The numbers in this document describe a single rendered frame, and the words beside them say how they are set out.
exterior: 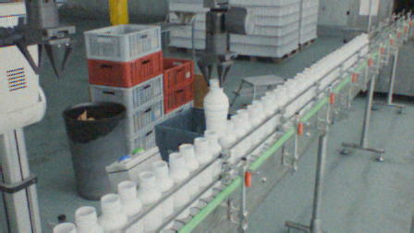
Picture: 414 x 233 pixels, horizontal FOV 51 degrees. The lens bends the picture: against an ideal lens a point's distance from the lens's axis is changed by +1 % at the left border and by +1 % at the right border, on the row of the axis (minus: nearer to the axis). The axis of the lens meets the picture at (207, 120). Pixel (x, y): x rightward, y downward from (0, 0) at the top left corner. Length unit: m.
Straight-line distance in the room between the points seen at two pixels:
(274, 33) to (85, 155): 5.29
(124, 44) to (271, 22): 4.60
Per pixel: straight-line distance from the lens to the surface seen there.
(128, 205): 0.92
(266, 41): 7.84
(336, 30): 11.53
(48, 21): 0.88
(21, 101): 1.42
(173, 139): 1.86
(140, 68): 3.76
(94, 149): 3.06
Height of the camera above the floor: 1.59
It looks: 19 degrees down
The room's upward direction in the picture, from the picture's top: straight up
